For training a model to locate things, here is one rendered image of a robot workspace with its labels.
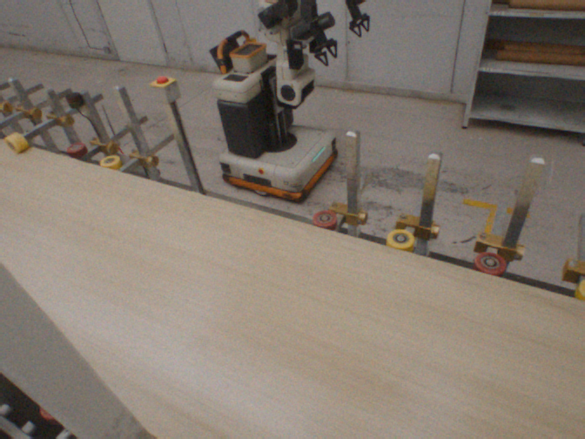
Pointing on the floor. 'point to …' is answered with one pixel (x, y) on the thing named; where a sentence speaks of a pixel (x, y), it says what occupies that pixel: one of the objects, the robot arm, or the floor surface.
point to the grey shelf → (528, 70)
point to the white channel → (57, 370)
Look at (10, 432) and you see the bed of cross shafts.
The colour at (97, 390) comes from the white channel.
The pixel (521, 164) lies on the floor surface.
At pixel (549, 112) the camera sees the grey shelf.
